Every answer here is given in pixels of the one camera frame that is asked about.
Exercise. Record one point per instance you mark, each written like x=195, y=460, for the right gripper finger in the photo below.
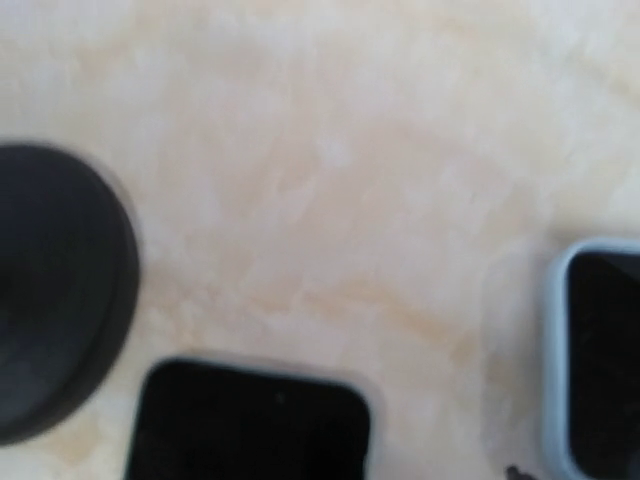
x=513, y=472

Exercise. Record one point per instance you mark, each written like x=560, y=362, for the lone black smartphone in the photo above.
x=198, y=419

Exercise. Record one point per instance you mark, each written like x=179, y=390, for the black pole phone stand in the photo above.
x=70, y=273

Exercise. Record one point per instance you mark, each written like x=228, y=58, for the middle stacked blue smartphone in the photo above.
x=590, y=361

